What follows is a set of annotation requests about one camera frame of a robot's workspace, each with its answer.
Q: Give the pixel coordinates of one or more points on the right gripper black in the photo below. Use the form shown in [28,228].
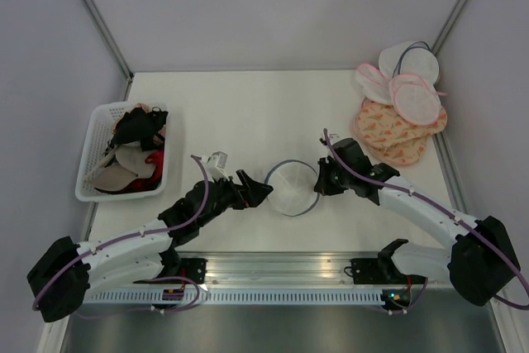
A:
[323,185]

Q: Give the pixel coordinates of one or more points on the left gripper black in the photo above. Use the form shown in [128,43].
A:
[251,197]

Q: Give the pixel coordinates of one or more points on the white mesh laundry bag blue trim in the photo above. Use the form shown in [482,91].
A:
[293,184]

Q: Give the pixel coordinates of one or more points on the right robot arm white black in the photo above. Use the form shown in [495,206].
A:
[475,256]

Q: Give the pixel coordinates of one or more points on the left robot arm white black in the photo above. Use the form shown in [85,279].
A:
[174,227]

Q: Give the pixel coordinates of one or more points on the right arm base black plate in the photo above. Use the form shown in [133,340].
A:
[365,272]

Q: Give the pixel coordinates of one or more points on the left arm base black plate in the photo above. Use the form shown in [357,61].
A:
[190,268]

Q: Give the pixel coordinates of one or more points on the floral orange laundry bag upper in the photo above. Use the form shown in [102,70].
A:
[381,127]

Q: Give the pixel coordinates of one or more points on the floral orange laundry bag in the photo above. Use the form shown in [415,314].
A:
[381,127]
[401,154]

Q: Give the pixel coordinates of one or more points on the floral orange laundry bag lower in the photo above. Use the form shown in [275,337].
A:
[401,154]

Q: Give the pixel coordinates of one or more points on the red bra in basket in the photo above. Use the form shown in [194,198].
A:
[149,184]

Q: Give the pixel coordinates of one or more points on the pink trimmed mesh bag back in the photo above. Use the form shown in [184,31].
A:
[373,83]

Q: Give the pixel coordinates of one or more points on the pink trimmed mesh bag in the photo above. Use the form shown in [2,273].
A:
[373,83]
[415,100]

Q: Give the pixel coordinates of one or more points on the beige bra in basket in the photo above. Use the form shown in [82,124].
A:
[126,166]

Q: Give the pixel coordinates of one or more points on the pink trimmed mesh bag front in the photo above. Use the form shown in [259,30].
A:
[415,100]

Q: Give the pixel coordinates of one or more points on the black bra in basket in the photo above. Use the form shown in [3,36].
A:
[141,127]

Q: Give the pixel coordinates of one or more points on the white mesh bag blue zipper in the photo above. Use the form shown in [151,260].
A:
[409,57]

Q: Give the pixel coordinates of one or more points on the white plastic basket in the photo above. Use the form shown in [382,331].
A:
[97,150]

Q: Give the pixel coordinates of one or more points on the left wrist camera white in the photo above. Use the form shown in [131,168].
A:
[215,165]

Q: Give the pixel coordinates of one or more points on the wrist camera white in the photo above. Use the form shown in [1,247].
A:
[215,165]
[329,139]

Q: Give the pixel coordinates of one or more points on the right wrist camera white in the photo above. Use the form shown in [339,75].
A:
[329,139]

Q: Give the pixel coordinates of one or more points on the aluminium rail front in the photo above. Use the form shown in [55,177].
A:
[264,264]

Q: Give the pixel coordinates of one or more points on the white slotted cable duct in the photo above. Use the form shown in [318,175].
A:
[362,297]

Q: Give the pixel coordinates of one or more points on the left aluminium frame post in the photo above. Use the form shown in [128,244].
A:
[109,41]

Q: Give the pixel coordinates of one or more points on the aluminium frame post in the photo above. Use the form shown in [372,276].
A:
[109,41]
[449,24]

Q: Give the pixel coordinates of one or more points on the right aluminium frame post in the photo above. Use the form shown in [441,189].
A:
[449,24]

